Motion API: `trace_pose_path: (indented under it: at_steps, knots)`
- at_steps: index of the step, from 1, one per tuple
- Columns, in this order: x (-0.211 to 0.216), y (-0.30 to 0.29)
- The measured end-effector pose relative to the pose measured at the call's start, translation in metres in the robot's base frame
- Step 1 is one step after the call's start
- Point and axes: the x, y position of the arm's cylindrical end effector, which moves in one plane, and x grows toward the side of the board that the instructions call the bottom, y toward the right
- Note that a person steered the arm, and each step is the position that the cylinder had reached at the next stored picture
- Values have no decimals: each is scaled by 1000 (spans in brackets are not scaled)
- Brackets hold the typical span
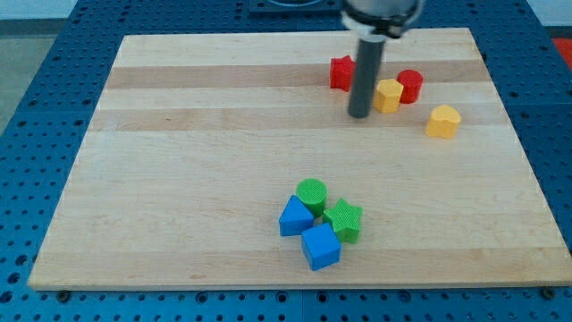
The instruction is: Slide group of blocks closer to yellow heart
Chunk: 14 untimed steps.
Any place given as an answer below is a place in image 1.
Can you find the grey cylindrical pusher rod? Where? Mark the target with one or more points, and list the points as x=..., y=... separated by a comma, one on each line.
x=369, y=57

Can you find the yellow heart block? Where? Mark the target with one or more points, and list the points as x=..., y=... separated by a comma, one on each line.
x=443, y=122

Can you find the red star block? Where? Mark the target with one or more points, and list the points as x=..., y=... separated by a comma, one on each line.
x=341, y=72

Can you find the yellow hexagon block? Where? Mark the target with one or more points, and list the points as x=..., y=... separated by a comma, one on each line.
x=387, y=96

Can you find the red cylinder block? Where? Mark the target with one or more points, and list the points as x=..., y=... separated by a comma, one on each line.
x=412, y=82

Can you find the green cylinder block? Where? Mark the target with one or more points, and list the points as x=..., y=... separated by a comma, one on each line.
x=313, y=194

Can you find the green star block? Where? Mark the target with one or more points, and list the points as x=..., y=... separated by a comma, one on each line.
x=345, y=220

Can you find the blue triangle block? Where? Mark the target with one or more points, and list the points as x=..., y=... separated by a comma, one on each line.
x=295, y=218

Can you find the light wooden board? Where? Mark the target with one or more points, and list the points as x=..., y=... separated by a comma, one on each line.
x=198, y=142

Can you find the blue cube block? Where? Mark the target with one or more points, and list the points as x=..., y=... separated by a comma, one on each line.
x=320, y=246

